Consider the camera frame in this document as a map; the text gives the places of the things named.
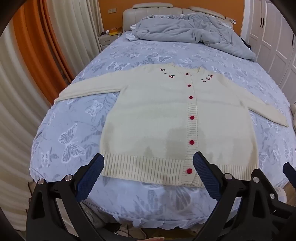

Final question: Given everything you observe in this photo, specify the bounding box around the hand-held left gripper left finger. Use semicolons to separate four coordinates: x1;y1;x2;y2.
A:
25;153;105;241

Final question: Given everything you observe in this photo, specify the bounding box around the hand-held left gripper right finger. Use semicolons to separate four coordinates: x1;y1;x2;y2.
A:
193;152;285;241

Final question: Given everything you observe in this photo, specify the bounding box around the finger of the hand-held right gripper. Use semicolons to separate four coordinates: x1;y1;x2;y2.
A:
269;185;296;232
282;162;296;189

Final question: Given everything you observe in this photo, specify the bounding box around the cream knit cardigan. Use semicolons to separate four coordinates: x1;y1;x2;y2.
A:
54;62;289;187

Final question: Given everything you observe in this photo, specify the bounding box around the bed with butterfly sheet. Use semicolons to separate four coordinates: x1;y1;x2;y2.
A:
29;35;296;230

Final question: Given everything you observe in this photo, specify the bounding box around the white sheer curtain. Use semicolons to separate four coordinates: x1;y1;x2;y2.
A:
0;22;55;220
46;0;102;78

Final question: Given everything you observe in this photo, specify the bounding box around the white wardrobe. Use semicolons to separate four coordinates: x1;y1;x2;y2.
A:
240;0;296;105

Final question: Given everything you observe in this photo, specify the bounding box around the black item on bed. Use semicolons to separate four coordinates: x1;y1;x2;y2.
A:
240;37;253;50

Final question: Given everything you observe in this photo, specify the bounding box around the white nightstand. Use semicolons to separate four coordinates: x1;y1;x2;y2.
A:
97;34;121;53

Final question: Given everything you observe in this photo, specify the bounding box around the orange curtain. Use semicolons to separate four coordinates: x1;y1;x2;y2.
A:
13;0;75;105

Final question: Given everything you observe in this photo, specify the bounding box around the patterned pillow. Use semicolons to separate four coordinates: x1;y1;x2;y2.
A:
126;31;139;42

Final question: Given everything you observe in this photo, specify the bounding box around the grey duvet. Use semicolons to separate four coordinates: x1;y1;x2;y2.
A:
131;13;257;62

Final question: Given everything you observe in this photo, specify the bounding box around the beige padded headboard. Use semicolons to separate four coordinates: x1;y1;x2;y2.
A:
122;3;233;33

